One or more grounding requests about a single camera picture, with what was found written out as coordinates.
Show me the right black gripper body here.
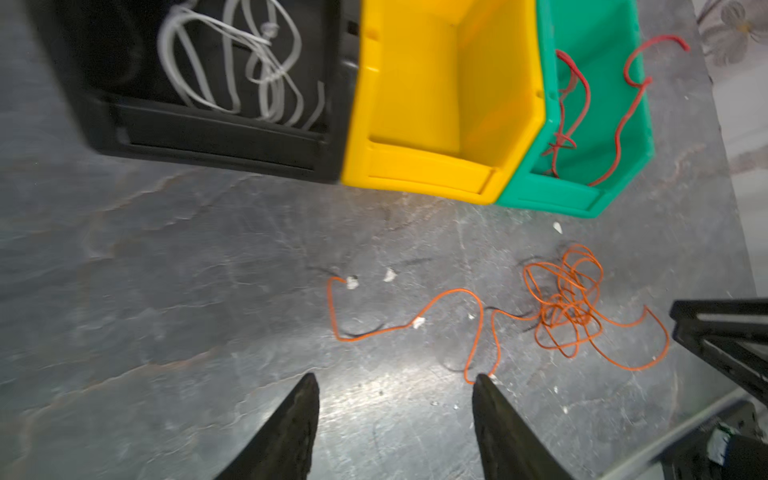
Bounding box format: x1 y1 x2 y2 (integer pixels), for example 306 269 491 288
660 400 767 479

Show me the black plastic bin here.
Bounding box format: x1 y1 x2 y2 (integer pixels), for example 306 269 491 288
26 1 361 183

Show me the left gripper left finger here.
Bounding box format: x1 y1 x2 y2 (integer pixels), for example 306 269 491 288
216 373 320 480

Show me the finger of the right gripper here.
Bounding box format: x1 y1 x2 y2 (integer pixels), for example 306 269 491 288
669 298 767 404

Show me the orange cable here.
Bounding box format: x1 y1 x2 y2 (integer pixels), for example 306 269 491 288
326 242 672 385

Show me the red cable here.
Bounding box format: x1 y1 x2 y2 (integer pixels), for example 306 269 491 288
539 34 692 188

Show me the green plastic bin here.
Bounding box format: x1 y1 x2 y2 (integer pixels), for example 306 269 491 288
496 1 655 218

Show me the yellow plastic bin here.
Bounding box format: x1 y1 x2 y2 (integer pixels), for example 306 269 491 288
341 0 548 205

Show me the white cable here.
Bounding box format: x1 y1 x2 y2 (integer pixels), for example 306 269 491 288
157 0 328 132

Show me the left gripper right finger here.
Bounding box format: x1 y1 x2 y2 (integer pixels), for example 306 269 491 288
472 374 572 480

